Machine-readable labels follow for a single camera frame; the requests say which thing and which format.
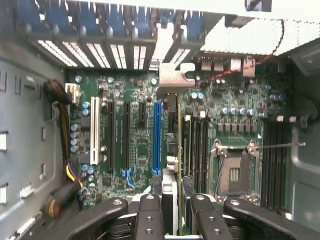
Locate short black expansion slot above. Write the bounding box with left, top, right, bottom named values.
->
left=138, top=101, right=147, bottom=124

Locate black yellow power wire bundle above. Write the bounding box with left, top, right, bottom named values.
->
left=43, top=78, right=85, bottom=221

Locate blue expansion slot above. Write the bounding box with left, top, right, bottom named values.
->
left=151, top=100, right=163, bottom=176

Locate thin metal locking lever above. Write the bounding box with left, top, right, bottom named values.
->
left=258, top=141, right=306, bottom=150

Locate CPU socket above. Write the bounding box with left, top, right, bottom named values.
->
left=209, top=139, right=261, bottom=200

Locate open black PC case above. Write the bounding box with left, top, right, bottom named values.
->
left=0, top=0, right=320, bottom=240

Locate black installed RAM stick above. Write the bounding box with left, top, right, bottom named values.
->
left=181, top=115, right=194, bottom=177

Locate red black fan wire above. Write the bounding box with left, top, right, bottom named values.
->
left=209, top=55, right=273, bottom=81

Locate metal socket cover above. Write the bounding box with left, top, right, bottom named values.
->
left=211, top=139, right=260, bottom=158

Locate green motherboard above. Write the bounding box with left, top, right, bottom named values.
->
left=64, top=56, right=293, bottom=218

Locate white expansion slot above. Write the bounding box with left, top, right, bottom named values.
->
left=89, top=96, right=101, bottom=166

